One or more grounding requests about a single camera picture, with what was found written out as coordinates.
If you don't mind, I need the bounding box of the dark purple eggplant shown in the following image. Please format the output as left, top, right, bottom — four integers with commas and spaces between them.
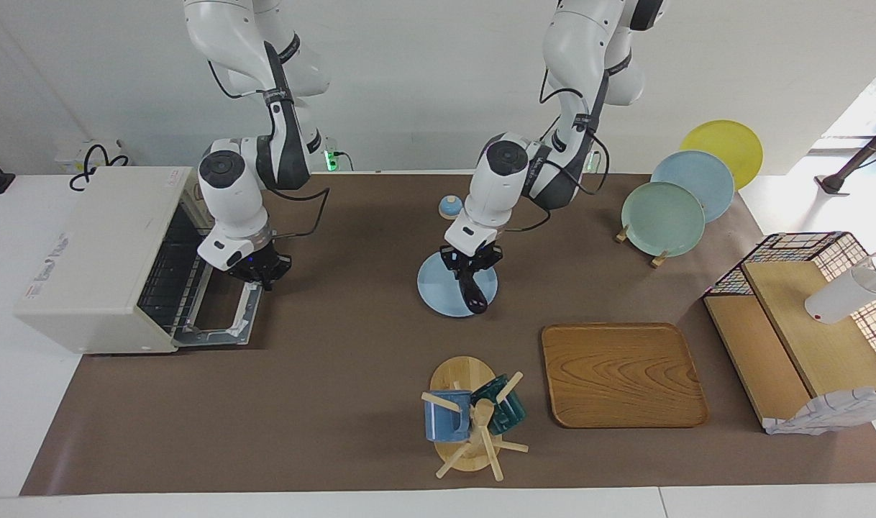
457, 268, 490, 316

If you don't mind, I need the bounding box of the light blue round plate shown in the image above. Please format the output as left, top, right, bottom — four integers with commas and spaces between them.
417, 250, 498, 318

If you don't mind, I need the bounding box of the cream toaster oven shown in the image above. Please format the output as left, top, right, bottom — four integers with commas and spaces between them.
15, 167, 266, 355

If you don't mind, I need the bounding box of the wooden mug tree stand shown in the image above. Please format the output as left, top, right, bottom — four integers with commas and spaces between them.
420, 355, 530, 481

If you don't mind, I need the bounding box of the brown table mat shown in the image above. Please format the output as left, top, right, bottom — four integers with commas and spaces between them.
19, 173, 876, 497

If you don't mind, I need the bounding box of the dark green mug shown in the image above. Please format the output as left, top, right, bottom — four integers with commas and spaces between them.
470, 374, 527, 435

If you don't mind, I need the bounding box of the blue mug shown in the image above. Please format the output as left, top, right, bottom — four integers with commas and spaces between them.
424, 390, 473, 442

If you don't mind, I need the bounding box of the wooden plate rack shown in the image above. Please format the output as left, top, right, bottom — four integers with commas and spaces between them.
615, 223, 680, 269

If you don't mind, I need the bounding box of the wooden rectangular tray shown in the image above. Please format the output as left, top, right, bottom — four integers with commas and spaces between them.
541, 322, 711, 430

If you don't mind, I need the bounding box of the pale green racked plate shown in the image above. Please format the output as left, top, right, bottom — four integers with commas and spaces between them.
621, 181, 706, 258

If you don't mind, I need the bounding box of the white power strip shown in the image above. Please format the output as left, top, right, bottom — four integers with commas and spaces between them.
55, 139, 131, 174

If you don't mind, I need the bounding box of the light blue racked plate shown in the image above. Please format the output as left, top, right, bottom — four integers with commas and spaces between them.
651, 150, 735, 224

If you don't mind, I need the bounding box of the yellow racked plate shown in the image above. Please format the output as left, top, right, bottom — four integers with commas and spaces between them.
680, 119, 764, 191

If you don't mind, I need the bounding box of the wooden shelf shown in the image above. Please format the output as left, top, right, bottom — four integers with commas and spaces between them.
703, 259, 876, 432

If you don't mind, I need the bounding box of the white bottle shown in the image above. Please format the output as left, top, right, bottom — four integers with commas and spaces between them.
805, 245, 876, 324

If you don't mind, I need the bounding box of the black stand pole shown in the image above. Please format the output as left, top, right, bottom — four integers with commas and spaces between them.
816, 115, 876, 196

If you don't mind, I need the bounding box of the white patterned cloth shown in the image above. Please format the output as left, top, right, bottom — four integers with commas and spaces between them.
762, 387, 876, 436

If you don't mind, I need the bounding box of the black power cable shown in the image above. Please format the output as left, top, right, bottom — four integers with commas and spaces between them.
68, 144, 130, 192

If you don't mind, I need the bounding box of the black wire basket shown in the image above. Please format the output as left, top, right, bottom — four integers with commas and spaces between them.
703, 232, 876, 360

